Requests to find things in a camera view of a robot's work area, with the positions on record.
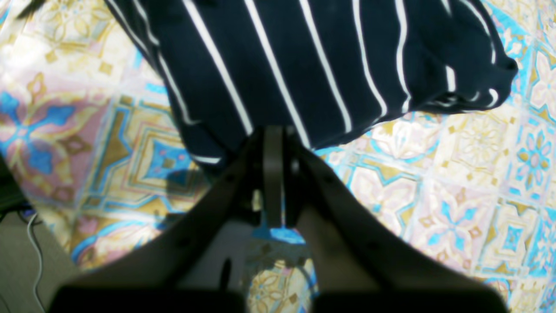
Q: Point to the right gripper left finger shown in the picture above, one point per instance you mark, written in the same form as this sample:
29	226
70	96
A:
196	263

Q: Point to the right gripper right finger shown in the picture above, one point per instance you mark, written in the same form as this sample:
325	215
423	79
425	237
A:
360	265

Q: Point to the navy white striped T-shirt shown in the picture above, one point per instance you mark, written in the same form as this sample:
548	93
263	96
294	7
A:
331	69

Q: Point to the patterned floral tablecloth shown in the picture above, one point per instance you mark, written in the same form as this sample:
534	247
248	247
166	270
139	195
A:
87	133

